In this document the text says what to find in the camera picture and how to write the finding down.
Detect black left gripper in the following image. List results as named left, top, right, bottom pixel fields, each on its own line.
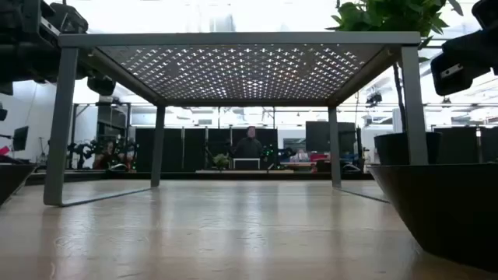
left=0, top=38, right=117, bottom=96

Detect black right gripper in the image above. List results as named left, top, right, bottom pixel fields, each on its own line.
left=430, top=27, right=498, bottom=97

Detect black teardrop plate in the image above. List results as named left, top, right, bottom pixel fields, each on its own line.
left=0, top=163, right=38, bottom=207

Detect black bowl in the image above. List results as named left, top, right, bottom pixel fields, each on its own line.
left=368, top=163, right=498, bottom=273

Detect black computer monitor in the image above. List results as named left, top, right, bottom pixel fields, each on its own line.
left=12, top=125, right=30, bottom=152

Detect green leafy plant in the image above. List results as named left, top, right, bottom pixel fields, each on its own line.
left=325, top=0, right=465, bottom=133

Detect black partition panels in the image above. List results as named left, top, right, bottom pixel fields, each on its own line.
left=431, top=126, right=498, bottom=164
left=135, top=127, right=279, bottom=172

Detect black storage rack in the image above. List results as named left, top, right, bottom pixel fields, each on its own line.
left=96, top=103, right=132, bottom=172

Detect person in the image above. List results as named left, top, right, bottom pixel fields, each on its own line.
left=93, top=140, right=117, bottom=169
left=232, top=124, right=265, bottom=159

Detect black plant pot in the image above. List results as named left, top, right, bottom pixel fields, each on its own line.
left=373, top=131, right=443, bottom=166

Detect large black display screen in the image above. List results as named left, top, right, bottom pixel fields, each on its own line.
left=305, top=121, right=357, bottom=155

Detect grey perforated metal shelf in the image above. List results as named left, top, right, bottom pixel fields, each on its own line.
left=43, top=31, right=429, bottom=207

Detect small green plant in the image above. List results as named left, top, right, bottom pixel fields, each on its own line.
left=212, top=152, right=230, bottom=170

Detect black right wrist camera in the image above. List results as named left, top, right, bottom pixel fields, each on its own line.
left=471, top=0, right=498, bottom=30

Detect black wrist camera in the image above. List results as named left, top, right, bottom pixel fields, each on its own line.
left=471, top=0, right=498, bottom=30
left=48, top=2, right=89, bottom=34

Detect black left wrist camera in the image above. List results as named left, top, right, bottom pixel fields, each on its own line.
left=48, top=2, right=89, bottom=34

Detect black aluminium table frame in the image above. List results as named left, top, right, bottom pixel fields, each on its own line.
left=25, top=170, right=374, bottom=182

